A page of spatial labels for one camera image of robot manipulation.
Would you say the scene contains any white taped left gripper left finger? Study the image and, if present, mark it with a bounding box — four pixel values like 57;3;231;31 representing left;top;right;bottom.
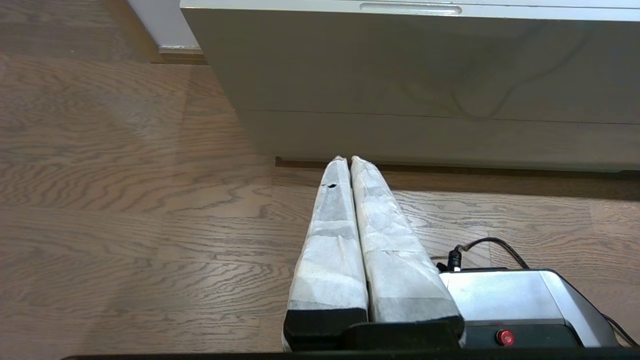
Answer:
282;156;370;351

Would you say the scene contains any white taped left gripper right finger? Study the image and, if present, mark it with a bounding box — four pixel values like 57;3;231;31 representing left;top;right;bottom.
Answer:
350;156;466;326

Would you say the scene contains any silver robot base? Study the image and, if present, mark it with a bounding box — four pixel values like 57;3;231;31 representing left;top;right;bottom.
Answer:
439;267;622;349

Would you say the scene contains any white glossy low cabinet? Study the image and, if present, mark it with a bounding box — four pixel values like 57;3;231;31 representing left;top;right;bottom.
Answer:
179;0;640;174

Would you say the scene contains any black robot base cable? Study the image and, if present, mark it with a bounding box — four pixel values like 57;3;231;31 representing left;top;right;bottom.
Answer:
434;237;640;348

